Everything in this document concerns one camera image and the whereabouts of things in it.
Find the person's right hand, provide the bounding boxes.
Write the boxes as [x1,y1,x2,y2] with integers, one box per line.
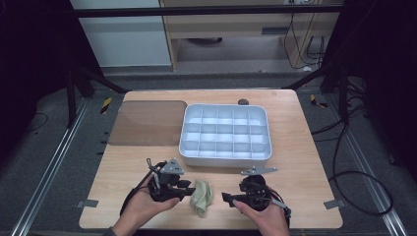
[231,198,291,236]

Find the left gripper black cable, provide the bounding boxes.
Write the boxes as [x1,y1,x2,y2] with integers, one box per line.
[119,157,158,216]

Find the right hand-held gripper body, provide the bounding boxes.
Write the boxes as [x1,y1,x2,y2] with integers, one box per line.
[238,165,279,212]

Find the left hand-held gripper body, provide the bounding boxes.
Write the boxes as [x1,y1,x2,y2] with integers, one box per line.
[147,157,186,203]

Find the person's left hand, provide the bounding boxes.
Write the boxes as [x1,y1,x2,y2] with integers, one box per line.
[121,176,182,232]

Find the translucent brown lid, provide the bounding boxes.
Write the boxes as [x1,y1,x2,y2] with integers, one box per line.
[107,99,188,148]

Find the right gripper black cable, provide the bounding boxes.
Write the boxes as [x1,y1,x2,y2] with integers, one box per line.
[259,183,293,229]

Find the dark curtain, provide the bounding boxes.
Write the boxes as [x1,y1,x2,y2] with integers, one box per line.
[0,0,106,165]
[321,0,417,185]

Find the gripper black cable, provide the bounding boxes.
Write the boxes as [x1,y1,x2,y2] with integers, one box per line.
[259,183,293,229]
[119,157,158,216]

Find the light green sock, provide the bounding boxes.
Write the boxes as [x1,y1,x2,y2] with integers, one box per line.
[189,179,214,218]

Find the black metal stand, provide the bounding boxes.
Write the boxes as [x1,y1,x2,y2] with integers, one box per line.
[290,60,351,127]
[64,64,131,130]

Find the white cabinet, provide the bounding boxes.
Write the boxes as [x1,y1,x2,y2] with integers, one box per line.
[70,0,173,69]

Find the black looped floor cable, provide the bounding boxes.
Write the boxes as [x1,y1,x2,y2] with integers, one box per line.
[310,119,394,217]

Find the light wooden desk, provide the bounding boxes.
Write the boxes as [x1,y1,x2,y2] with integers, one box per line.
[158,0,345,72]

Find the aluminium floor rail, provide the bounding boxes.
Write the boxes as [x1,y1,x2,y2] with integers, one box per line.
[10,97,90,236]
[326,93,409,236]

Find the white compartment storage box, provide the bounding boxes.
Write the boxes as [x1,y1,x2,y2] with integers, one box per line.
[178,103,273,169]

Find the grey tape strip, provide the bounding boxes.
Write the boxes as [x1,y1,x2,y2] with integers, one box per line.
[323,199,347,210]
[75,199,99,209]

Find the black horizontal frame bar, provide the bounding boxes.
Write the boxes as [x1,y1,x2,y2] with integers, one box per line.
[72,4,344,19]

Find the black hanging desk cables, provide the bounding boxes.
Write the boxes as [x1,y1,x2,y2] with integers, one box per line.
[282,12,327,72]

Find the yellow black striped tape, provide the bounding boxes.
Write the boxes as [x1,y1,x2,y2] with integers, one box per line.
[99,95,113,115]
[309,93,329,109]

